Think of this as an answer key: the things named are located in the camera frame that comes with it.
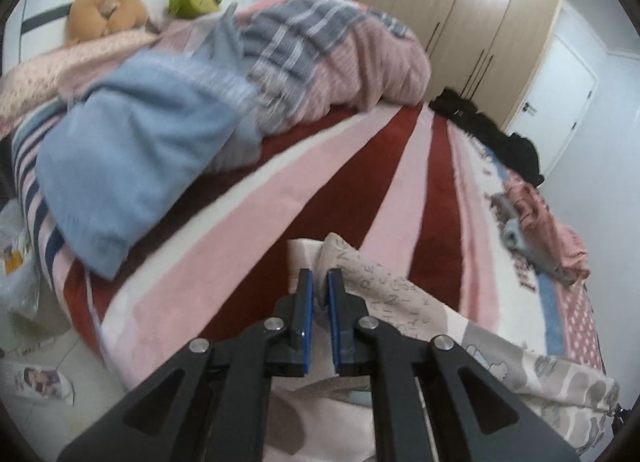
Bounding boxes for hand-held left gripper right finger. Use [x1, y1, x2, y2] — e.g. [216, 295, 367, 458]
[326, 267, 582, 462]

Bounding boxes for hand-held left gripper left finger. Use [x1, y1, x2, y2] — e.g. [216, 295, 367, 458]
[56, 269, 315, 462]

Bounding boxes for beige printed pants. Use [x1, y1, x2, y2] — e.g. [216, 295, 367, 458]
[265, 237, 621, 462]

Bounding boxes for striped pink red blanket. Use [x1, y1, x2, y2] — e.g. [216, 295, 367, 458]
[10, 101, 608, 395]

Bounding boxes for pink garment with grey print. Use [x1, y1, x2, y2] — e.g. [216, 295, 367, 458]
[487, 181, 592, 288]

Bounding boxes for light blue towel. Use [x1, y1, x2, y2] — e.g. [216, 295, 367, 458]
[36, 50, 262, 279]

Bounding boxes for black clothes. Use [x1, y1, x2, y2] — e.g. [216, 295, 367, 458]
[428, 87, 546, 188]

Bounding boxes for clear plastic bag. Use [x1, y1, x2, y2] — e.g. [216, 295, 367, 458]
[0, 202, 42, 322]

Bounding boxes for white door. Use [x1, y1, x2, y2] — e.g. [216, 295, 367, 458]
[504, 35, 599, 178]

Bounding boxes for light wooden wardrobe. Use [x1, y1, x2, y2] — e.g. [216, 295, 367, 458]
[297, 0, 571, 135]

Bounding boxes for green plush toy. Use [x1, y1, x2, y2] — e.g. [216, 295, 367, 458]
[167, 0, 224, 20]

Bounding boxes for pink fleece cover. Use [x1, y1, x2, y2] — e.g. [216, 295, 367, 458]
[0, 27, 156, 130]

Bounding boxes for orange plush toy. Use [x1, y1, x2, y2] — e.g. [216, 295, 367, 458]
[65, 0, 151, 46]

